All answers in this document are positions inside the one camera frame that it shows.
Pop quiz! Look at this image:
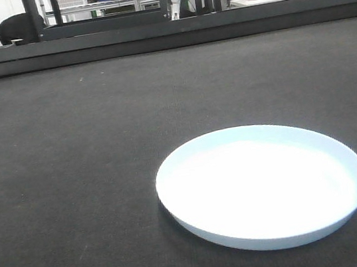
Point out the light blue round tray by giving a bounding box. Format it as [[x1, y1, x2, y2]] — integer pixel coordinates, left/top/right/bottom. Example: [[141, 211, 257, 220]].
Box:
[[156, 125, 357, 250]]

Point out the crouching person in black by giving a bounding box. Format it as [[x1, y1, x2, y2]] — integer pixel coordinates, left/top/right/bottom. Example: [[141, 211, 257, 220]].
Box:
[[0, 13, 38, 45]]

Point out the black metal table frame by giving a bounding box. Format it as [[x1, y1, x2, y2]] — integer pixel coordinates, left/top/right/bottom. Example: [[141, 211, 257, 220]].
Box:
[[0, 0, 357, 76]]

